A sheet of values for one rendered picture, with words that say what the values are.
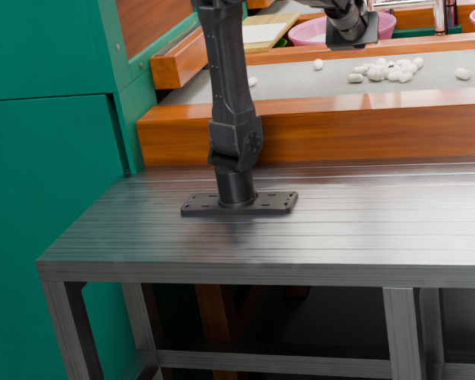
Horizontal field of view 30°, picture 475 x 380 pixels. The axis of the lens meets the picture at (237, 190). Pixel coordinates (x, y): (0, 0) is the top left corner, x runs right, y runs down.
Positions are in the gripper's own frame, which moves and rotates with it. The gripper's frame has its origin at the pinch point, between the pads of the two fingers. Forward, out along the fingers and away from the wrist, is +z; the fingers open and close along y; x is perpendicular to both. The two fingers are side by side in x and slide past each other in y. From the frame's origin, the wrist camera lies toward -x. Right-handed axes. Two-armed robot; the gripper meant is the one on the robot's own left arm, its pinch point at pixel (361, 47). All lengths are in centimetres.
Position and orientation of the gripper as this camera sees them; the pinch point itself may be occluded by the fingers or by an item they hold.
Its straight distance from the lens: 183.7
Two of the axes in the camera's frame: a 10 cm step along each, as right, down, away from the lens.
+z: 3.4, 2.5, 9.1
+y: -9.4, 0.2, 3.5
